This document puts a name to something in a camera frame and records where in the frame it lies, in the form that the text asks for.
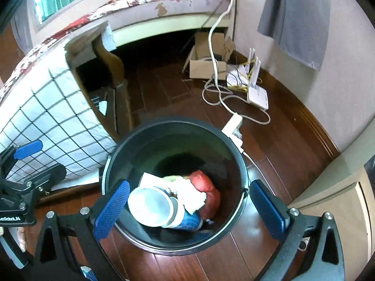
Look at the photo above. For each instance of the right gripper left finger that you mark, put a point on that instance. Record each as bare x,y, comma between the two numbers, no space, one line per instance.
54,257

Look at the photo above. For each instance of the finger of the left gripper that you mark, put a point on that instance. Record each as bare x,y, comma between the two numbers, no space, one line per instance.
36,186
12,154

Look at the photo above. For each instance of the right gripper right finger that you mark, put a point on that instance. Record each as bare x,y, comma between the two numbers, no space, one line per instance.
324,255

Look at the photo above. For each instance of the white paper cup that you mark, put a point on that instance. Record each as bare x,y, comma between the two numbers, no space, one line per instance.
153,207

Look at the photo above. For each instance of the blue patterned paper cup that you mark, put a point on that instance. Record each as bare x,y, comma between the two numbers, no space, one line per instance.
185,221

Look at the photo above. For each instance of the black trash bin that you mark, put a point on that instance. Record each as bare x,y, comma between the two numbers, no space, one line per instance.
179,147

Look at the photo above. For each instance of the white tissue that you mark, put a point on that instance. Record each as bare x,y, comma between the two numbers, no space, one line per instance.
184,191

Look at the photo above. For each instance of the red paper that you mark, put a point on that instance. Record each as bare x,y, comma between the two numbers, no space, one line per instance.
203,183

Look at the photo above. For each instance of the left hand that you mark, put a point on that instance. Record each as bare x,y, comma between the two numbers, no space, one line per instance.
21,238

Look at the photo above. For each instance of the checkered white tablecloth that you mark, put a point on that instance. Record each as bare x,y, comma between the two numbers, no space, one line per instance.
42,100

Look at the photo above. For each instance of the beige cabinet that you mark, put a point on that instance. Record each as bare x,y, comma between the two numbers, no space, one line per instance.
351,201

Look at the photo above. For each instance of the wooden table leg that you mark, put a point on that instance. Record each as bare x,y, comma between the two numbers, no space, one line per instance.
105,88

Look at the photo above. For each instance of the left grey curtain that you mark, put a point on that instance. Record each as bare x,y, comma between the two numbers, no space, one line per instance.
21,29

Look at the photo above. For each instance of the grey curtain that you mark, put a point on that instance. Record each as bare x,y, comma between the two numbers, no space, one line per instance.
21,29
299,27

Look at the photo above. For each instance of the white power strip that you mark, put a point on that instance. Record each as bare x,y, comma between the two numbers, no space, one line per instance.
232,131

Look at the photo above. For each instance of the white wifi router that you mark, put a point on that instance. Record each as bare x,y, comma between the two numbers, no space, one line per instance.
244,78

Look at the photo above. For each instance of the cardboard box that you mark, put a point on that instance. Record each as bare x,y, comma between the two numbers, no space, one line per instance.
199,60

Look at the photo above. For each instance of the floral bed mattress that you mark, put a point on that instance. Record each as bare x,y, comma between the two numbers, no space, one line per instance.
118,14

